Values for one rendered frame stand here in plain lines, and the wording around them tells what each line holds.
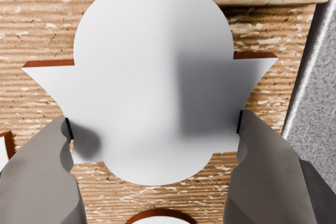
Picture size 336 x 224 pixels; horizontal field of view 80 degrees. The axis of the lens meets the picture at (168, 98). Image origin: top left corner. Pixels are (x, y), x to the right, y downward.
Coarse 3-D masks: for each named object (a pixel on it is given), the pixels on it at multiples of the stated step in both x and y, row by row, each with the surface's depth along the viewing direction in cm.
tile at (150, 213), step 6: (150, 210) 18; (156, 210) 18; (162, 210) 18; (168, 210) 18; (174, 210) 19; (132, 216) 19; (138, 216) 18; (144, 216) 18; (150, 216) 18; (156, 216) 18; (162, 216) 18; (168, 216) 18; (174, 216) 18; (180, 216) 18; (186, 216) 19; (126, 222) 19; (132, 222) 18; (138, 222) 18; (144, 222) 18; (150, 222) 18; (156, 222) 18; (162, 222) 18; (168, 222) 18; (174, 222) 18; (180, 222) 18; (186, 222) 18; (192, 222) 19
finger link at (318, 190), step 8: (304, 160) 8; (304, 168) 8; (312, 168) 8; (304, 176) 8; (312, 176) 8; (320, 176) 8; (312, 184) 7; (320, 184) 7; (312, 192) 7; (320, 192) 7; (328, 192) 7; (312, 200) 7; (320, 200) 7; (328, 200) 7; (320, 208) 6; (328, 208) 6; (320, 216) 6; (328, 216) 6
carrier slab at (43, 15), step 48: (0, 0) 11; (48, 0) 11; (0, 48) 12; (48, 48) 12; (240, 48) 13; (288, 48) 13; (0, 96) 14; (48, 96) 14; (288, 96) 14; (96, 192) 17; (144, 192) 18; (192, 192) 18
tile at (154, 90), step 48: (96, 0) 8; (144, 0) 8; (192, 0) 8; (96, 48) 9; (144, 48) 9; (192, 48) 10; (96, 96) 11; (144, 96) 11; (192, 96) 11; (240, 96) 12; (96, 144) 13; (144, 144) 13; (192, 144) 14
